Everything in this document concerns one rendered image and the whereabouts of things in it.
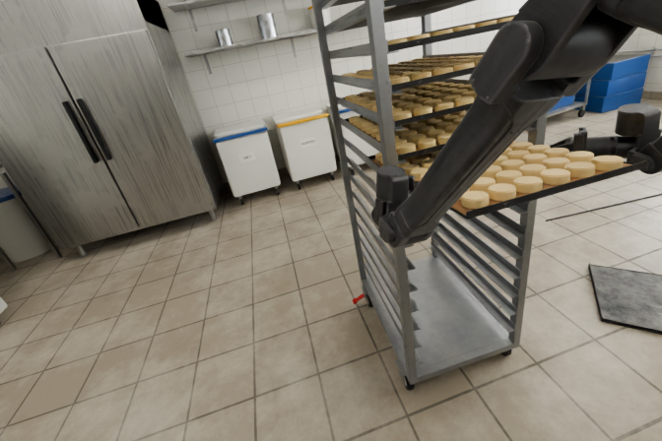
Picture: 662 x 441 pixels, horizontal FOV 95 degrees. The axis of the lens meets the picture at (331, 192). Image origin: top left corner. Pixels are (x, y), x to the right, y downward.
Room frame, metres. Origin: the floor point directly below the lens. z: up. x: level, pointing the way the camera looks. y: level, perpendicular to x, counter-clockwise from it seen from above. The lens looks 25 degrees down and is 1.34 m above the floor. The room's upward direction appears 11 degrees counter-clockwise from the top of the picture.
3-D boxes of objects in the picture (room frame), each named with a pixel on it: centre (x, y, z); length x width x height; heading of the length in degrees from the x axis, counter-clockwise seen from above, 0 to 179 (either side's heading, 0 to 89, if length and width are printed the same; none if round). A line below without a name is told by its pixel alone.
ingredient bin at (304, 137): (3.42, 0.18, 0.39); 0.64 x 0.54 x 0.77; 10
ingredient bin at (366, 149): (3.53, -0.46, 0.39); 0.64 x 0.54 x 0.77; 9
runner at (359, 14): (1.06, -0.16, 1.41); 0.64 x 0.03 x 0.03; 8
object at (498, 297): (1.12, -0.55, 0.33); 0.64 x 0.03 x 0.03; 8
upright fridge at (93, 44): (2.99, 1.89, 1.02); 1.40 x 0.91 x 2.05; 100
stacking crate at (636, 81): (3.92, -3.89, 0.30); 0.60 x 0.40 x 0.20; 100
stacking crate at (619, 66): (3.92, -3.89, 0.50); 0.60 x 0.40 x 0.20; 102
